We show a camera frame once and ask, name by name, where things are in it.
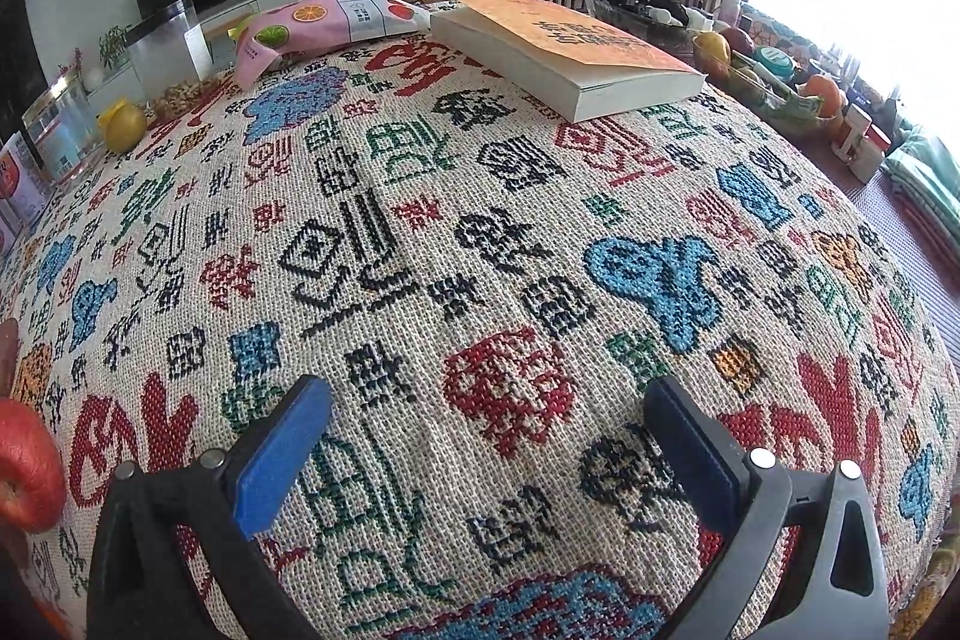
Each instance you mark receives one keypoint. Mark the orange cover book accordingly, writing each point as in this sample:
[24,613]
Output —
[570,55]

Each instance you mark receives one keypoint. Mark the clear jar with blue label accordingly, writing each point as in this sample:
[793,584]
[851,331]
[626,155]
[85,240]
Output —
[64,130]

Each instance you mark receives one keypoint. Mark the red apple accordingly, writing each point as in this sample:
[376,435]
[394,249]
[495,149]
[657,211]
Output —
[30,464]

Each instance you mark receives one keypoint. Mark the clear jar with black lid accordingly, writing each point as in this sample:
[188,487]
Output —
[169,48]

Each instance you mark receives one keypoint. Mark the pile of nuts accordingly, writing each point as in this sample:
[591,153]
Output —
[184,96]

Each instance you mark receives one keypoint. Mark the fruit basket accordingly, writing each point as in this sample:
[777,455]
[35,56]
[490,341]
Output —
[780,100]

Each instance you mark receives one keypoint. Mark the white ball ornament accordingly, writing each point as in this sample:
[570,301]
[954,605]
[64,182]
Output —
[92,78]

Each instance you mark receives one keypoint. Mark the yellow round fruit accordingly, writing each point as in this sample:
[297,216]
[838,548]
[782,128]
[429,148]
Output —
[127,129]

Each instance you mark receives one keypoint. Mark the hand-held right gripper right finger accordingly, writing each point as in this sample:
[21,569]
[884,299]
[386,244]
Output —
[697,452]

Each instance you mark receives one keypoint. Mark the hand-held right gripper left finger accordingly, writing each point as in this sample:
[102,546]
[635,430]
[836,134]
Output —
[281,460]

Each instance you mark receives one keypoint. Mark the woven printed blanket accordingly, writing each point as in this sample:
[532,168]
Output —
[487,197]

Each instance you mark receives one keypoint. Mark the tall printed can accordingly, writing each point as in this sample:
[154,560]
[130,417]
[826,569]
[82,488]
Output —
[21,186]

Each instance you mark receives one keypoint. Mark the folded green cloth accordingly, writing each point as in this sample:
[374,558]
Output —
[926,183]

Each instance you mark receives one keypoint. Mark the pink snack bag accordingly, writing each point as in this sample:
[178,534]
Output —
[315,29]

